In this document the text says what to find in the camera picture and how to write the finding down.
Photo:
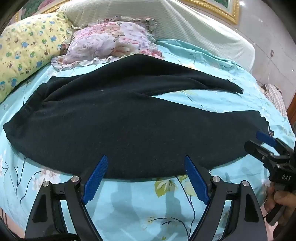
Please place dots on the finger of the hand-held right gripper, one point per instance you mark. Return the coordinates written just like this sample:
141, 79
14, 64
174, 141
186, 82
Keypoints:
266, 138
256, 149

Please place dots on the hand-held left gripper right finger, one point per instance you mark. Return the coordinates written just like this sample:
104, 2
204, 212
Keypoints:
196, 179

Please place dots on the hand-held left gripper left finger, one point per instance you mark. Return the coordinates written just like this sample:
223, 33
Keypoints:
94, 179

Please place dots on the black pants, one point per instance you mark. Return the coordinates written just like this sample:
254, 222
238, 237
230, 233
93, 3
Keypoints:
115, 127

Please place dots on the person's right forearm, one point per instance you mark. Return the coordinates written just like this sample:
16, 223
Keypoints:
286, 230

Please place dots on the person's right hand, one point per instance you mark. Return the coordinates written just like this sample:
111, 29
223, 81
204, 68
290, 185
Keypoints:
276, 200

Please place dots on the plaid cloth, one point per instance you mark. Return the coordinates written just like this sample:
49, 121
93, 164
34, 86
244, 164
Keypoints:
277, 97

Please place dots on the light blue floral bed sheet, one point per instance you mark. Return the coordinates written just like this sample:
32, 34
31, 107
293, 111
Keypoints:
138, 208

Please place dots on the grey cloth covered headboard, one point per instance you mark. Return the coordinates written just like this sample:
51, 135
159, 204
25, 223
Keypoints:
196, 30

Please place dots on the pink floral ruffled pillow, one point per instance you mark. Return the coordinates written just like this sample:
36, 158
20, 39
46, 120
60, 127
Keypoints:
104, 41

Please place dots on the yellow cartoon print pillow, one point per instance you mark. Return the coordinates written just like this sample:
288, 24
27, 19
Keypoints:
27, 46

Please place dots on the wall socket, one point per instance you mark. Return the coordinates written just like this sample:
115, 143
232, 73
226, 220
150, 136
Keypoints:
272, 53

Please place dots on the gold framed wall picture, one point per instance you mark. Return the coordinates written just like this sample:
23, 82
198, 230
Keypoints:
222, 11

